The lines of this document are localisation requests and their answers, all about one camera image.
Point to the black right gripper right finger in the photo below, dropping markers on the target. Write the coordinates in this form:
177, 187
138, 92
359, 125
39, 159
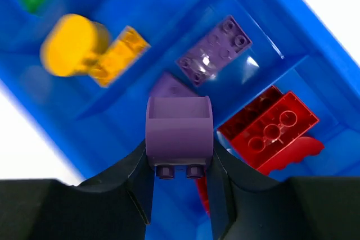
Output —
245, 204

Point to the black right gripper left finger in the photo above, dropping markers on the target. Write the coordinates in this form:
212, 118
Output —
114, 204

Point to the red rectangular duplo brick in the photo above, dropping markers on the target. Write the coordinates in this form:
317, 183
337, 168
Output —
272, 119

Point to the purple rounded brick cluster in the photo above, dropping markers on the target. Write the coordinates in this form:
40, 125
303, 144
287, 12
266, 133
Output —
179, 133

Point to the yellow black striped brick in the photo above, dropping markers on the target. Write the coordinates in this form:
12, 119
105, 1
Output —
122, 53

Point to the yellow rounded duplo brick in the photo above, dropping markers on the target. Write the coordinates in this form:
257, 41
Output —
73, 46

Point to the red half-round brick cluster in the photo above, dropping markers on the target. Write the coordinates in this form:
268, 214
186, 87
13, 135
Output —
278, 157

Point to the red rounded duplo brick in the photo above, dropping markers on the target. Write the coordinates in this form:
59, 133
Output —
201, 185

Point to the blue plastic divided bin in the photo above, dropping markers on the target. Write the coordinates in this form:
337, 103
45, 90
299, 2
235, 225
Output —
96, 127

